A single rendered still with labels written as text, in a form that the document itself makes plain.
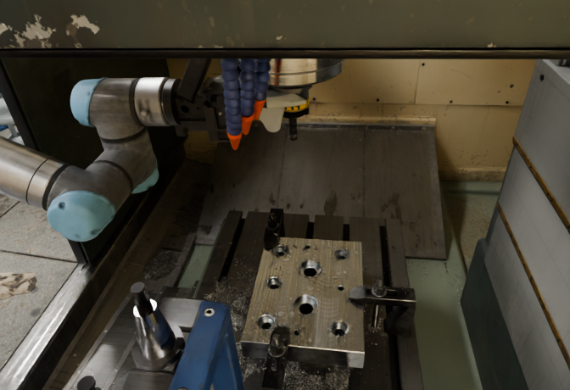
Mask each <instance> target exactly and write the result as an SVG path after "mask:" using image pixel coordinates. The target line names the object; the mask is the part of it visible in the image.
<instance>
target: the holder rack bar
mask: <svg viewBox="0 0 570 390"><path fill-rule="evenodd" d="M230 319H231V312H230V308H229V303H223V302H213V301H202V302H201V304H200V306H199V308H198V313H197V315H196V317H195V320H194V322H193V326H192V329H191V331H190V333H189V336H188V339H187V342H186V345H185V348H184V350H183V352H182V356H181V358H180V361H179V364H178V366H177V368H176V373H175V375H174V377H173V380H172V383H171V385H170V389H169V390H210V388H211V384H212V381H213V378H214V375H215V370H216V366H217V364H218V360H219V357H220V354H221V349H222V345H223V343H224V339H225V336H226V331H227V327H228V325H229V321H230Z"/></svg>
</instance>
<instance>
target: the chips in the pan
mask: <svg viewBox="0 0 570 390"><path fill-rule="evenodd" d="M209 179H210V174H208V175H205V180H206V181H207V182H209ZM200 194H201V193H200ZM200 194H199V195H194V196H192V197H191V198H190V199H191V200H190V201H191V202H188V205H187V206H185V209H184V210H183V211H182V212H180V213H179V214H178V216H177V217H176V219H175V220H174V222H173V224H176V225H177V226H180V228H181V229H182V231H183V233H182V234H181V235H182V236H189V235H192V234H194V232H197V231H198V230H199V229H200V230H201V232H205V233H204V234H205V235H207V236H208V234H210V231H211V226H210V225H207V226H206V225H198V224H199V220H200V216H201V213H202V208H203V205H204V198H205V195H202V194H201V195H200ZM197 227H198V228H197ZM174 252H175V250H173V252H171V251H169V252H166V251H165V252H161V253H157V254H155V255H154V256H153V257H152V258H151V257H150V258H151V259H149V261H148V263H147V265H146V266H145V267H144V268H143V270H142V272H143V273H144V275H145V278H146V277H147V279H146V280H148V281H152V282H154V283H155V282H156V281H157V280H158V279H159V278H162V277H166V276H168V275H169V274H170V272H171V271H173V269H175V268H176V265H175V264H176V263H177V261H178V259H179V258H176V257H177V255H175V254H173V253H174Z"/></svg>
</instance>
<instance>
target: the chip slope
mask: <svg viewBox="0 0 570 390"><path fill-rule="evenodd" d="M434 127H435V125H415V124H377V123H338V122H298V121H297V138H298V139H297V140H295V141H292V140H290V134H289V129H290V128H289V121H282V124H281V128H280V130H279V131H277V132H270V131H268V130H267V129H266V128H265V126H264V124H263V123H262V121H260V120H253V121H252V124H251V126H250V129H249V134H248V135H246V137H243V142H240V143H239V146H238V149H237V150H234V149H233V148H232V145H231V143H230V142H218V143H217V147H216V150H215V157H214V161H213V164H212V169H211V172H210V179H209V183H208V186H207V191H206V194H205V198H204V205H203V208H202V213H201V216H200V220H199V224H198V225H206V226H207V225H210V226H211V231H210V234H208V236H207V235H205V234H204V233H205V232H201V230H200V229H199V230H198V231H197V235H196V238H195V242H194V244H195V245H204V246H213V245H214V243H215V239H216V237H217V234H218V232H219V230H220V228H221V224H222V221H223V219H225V218H226V216H227V214H228V211H229V210H236V211H243V215H242V218H241V219H246V216H247V213H248V211H252V212H268V213H270V210H271V209H283V213H285V214H302V215H309V222H315V215H334V216H343V217H344V224H349V217H366V218H379V225H380V226H385V219H400V224H401V230H402V237H403V243H404V250H405V258H406V259H430V261H431V260H443V261H446V260H447V258H446V250H445V241H444V225H443V216H442V208H441V199H440V190H439V174H438V166H437V157H436V148H435V140H434Z"/></svg>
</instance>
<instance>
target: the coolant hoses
mask: <svg viewBox="0 0 570 390"><path fill-rule="evenodd" d="M256 60H257V61H258V62H257V63H255V61H254V58H241V61H240V64H239V68H240V69H241V72H240V75H239V73H238V70H237V67H238V61H237V60H236V59H235V58H222V59H221V68H222V69H223V71H222V73H221V77H222V79H223V82H222V85H223V88H224V92H223V95H224V97H225V100H224V104H225V105H226V107H225V111H226V125H227V127H226V130H227V135H228V137H229V140H230V142H231V145H232V148H233V149H234V150H237V149H238V146H239V143H240V139H241V136H242V133H243V134H244V135H248V134H249V129H250V126H251V124H252V121H253V119H255V120H257V119H258V118H259V117H260V113H261V111H262V109H263V106H264V104H265V101H266V98H267V94H266V91H267V90H268V88H269V85H268V81H269V80H270V74H269V71H271V65H270V63H269V62H270V61H271V58H256ZM254 70H257V71H256V73H255V71H254ZM239 76H240V79H241V82H239V80H238V77H239ZM254 80H256V81H254ZM239 85H240V88H241V91H239V89H238V88H239ZM240 97H241V98H240ZM242 130H243V131H242Z"/></svg>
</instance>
